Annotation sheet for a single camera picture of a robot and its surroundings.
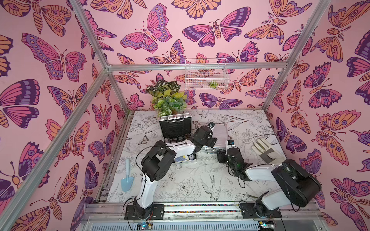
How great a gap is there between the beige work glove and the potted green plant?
1.88 ft

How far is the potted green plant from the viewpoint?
35.7 inches

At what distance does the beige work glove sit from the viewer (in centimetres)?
94

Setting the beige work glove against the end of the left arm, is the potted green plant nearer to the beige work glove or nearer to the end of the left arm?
the end of the left arm
